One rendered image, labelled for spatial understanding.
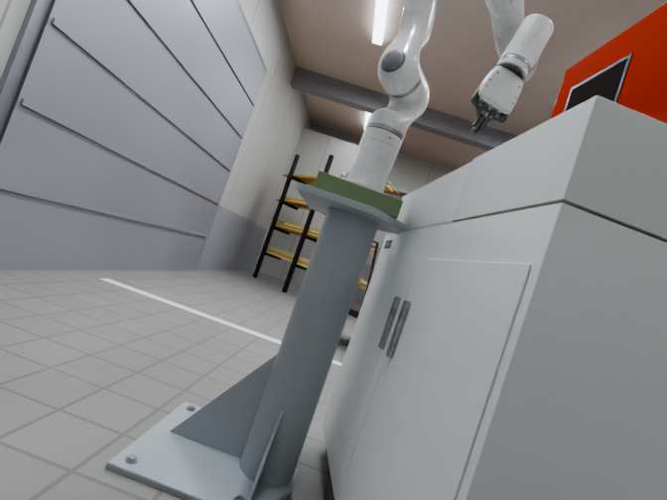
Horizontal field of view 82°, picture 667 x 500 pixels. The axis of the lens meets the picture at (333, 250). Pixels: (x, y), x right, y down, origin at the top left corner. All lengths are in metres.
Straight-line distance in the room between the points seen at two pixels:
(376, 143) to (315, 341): 0.59
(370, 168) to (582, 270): 0.69
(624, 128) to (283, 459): 1.06
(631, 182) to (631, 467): 0.37
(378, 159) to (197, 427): 0.95
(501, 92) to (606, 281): 0.66
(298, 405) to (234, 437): 0.25
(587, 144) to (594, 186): 0.05
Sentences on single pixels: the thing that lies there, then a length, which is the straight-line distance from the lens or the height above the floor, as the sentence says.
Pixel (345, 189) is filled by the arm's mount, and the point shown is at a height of 0.85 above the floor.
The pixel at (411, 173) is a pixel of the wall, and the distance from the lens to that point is 8.94.
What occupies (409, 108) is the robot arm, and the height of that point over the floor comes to 1.17.
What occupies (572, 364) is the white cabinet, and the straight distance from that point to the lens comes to 0.60.
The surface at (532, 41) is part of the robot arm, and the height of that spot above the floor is 1.35.
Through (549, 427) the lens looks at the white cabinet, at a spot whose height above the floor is 0.54.
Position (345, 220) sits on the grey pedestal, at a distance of 1.08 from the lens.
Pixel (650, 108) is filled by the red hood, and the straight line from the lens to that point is 1.58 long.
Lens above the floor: 0.64
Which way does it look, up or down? 2 degrees up
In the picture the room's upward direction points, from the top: 19 degrees clockwise
